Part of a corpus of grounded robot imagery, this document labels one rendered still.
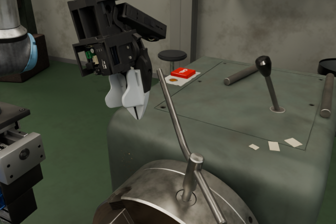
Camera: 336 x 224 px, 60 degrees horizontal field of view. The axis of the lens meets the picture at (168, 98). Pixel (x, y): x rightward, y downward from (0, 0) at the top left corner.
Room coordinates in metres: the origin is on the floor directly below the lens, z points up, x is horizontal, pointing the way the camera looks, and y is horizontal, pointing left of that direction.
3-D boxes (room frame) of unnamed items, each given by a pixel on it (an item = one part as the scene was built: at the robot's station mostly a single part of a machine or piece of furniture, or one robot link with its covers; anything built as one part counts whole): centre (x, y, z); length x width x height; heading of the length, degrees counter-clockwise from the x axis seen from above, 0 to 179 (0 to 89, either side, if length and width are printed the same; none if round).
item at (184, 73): (0.88, -0.05, 1.26); 0.06 x 0.06 x 0.02; 59
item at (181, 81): (0.86, -0.04, 1.23); 0.13 x 0.08 x 0.06; 149
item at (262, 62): (0.59, -0.20, 1.38); 0.04 x 0.03 x 0.05; 149
